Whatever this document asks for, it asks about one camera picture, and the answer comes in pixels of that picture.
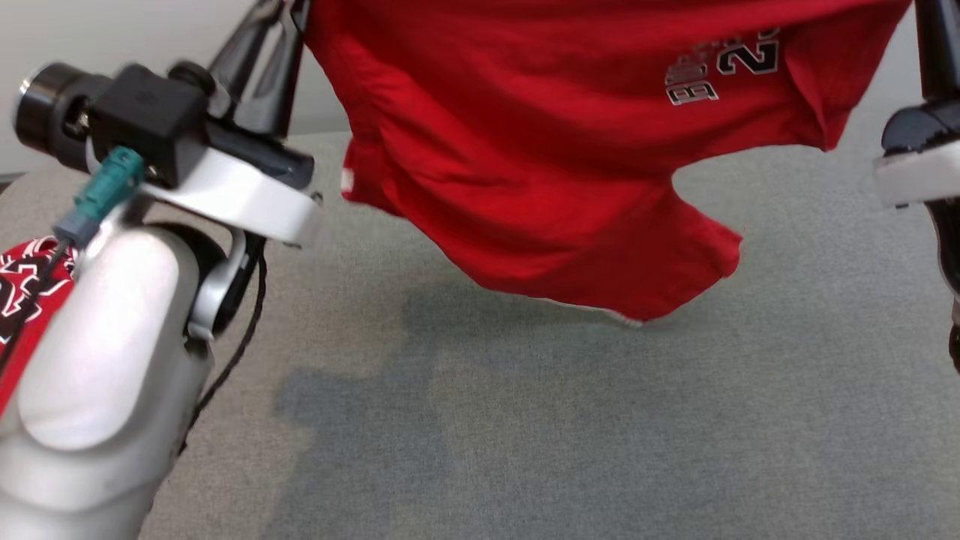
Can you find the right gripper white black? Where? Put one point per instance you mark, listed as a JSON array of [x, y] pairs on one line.
[[922, 161]]

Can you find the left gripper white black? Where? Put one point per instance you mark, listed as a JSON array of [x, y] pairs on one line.
[[247, 195]]

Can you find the red shirt with white sleeve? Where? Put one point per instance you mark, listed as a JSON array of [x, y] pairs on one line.
[[540, 150]]

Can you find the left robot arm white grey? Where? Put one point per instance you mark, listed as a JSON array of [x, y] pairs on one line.
[[97, 390]]

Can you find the red garment black white print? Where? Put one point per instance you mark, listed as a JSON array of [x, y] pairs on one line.
[[22, 292]]

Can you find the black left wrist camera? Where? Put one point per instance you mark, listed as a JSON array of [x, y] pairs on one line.
[[127, 120]]

